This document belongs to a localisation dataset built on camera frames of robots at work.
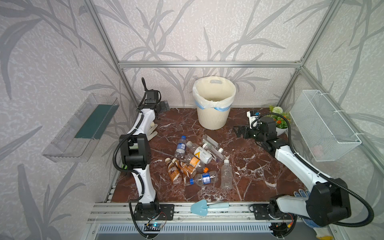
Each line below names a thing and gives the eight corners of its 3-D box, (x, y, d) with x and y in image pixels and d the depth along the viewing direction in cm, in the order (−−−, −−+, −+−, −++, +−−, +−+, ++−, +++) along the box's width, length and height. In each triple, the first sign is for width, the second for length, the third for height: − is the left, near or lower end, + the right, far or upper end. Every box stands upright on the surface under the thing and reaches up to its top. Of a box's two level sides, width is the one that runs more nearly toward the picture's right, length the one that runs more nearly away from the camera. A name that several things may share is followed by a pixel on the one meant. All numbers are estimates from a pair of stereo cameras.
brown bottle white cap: (173, 185, 84) (172, 182, 79) (165, 161, 94) (163, 157, 89) (183, 181, 86) (182, 177, 81) (173, 157, 95) (172, 153, 90)
